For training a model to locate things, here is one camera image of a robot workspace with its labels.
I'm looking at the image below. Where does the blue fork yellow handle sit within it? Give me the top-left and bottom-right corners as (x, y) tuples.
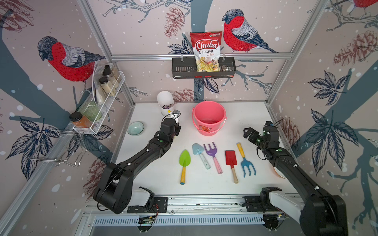
(237, 143), (257, 178)

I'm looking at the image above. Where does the red spade wooden handle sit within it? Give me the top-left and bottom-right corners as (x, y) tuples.
(225, 150), (239, 184)

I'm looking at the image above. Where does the light blue trowel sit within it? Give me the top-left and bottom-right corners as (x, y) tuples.
(192, 143), (211, 170)

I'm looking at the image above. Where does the green trowel yellow handle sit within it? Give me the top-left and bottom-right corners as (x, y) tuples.
(179, 149), (191, 185)

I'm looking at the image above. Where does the pink plastic bucket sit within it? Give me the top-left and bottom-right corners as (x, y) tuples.
(192, 101), (227, 136)

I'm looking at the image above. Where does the purple fork pink handle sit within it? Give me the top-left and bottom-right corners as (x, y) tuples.
(204, 142), (222, 174)

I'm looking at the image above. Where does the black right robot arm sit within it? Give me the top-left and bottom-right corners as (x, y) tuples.
(243, 121), (348, 236)

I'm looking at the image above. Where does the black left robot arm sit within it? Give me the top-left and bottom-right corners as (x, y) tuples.
(93, 118), (181, 214)

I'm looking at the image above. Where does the white paper cup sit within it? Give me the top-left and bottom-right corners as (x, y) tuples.
(157, 91), (175, 116)

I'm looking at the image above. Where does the light green bowl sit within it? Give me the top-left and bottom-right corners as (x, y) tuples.
(127, 122), (144, 136)

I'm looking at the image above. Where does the white plate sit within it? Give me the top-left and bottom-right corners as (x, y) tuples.
(274, 167), (286, 179)

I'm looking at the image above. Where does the beige bottle black cap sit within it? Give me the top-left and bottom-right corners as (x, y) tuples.
(102, 65), (119, 89)
(99, 77), (116, 96)

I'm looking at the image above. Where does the orange jar black lid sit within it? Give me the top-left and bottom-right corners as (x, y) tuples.
(69, 112), (92, 128)

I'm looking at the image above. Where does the red cassava chips bag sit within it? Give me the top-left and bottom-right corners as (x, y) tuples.
(190, 31), (222, 72)

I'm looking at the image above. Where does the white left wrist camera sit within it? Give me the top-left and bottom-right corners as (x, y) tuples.
(172, 110), (181, 116)

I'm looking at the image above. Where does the black wall basket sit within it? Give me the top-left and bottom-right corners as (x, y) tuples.
(172, 57), (236, 79)

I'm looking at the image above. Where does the white wire wall shelf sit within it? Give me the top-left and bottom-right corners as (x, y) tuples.
(73, 61), (126, 134)

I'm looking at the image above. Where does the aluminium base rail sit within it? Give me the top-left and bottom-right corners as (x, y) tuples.
(76, 191), (305, 236)

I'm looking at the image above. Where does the metal wire rack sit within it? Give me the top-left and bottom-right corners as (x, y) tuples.
(27, 130), (87, 167)

